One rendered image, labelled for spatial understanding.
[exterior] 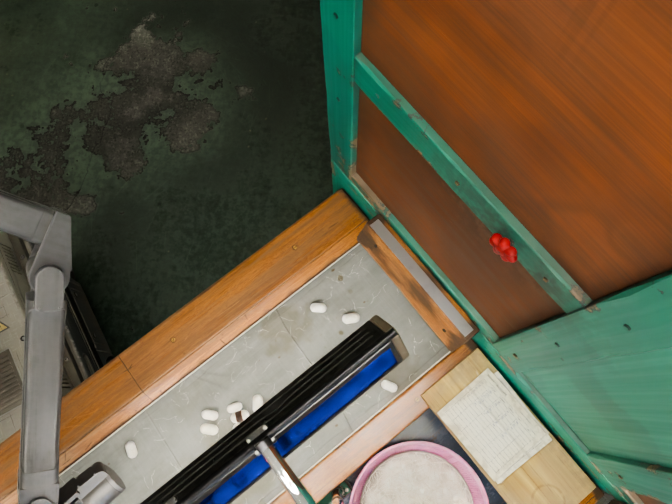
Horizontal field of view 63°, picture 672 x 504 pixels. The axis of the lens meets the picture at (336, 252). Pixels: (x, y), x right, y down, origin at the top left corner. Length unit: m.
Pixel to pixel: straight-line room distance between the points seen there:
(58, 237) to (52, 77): 1.64
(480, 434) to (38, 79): 2.09
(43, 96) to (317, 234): 1.57
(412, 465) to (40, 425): 0.67
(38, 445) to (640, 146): 0.93
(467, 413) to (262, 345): 0.43
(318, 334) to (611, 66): 0.85
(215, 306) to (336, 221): 0.31
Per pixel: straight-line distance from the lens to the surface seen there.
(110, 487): 1.11
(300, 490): 0.79
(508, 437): 1.16
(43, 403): 1.02
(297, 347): 1.17
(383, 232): 1.09
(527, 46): 0.51
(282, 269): 1.17
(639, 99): 0.46
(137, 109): 2.33
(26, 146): 2.44
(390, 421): 1.14
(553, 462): 1.19
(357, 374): 0.80
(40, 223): 0.94
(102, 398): 1.23
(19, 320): 1.67
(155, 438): 1.22
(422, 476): 1.19
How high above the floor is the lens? 1.90
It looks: 75 degrees down
